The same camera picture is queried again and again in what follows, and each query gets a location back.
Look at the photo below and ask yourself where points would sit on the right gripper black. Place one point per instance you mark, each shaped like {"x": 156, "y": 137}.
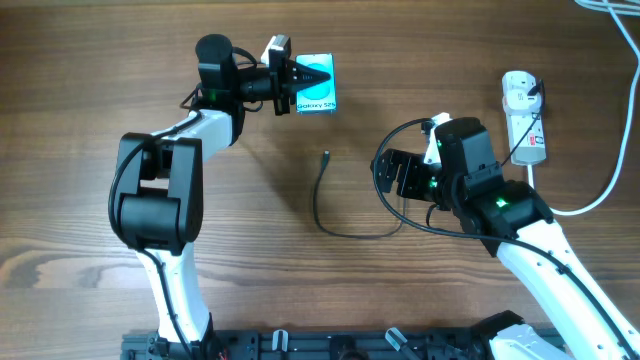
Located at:
{"x": 411, "y": 162}

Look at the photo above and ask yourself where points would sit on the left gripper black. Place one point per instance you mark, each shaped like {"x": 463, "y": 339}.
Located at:
{"x": 294, "y": 77}

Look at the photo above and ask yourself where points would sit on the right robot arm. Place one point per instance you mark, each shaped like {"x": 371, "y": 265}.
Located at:
{"x": 515, "y": 225}

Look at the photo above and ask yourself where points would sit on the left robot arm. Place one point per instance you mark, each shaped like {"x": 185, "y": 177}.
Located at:
{"x": 156, "y": 199}

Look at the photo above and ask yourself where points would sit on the teal screen smartphone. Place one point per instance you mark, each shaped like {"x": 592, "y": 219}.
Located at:
{"x": 320, "y": 98}

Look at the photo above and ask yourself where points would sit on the white power strip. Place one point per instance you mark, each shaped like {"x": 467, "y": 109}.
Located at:
{"x": 525, "y": 132}

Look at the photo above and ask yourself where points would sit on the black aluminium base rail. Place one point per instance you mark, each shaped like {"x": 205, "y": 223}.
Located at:
{"x": 437, "y": 343}

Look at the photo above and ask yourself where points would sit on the white USB charger plug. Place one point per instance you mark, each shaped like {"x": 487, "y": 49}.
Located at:
{"x": 520, "y": 101}

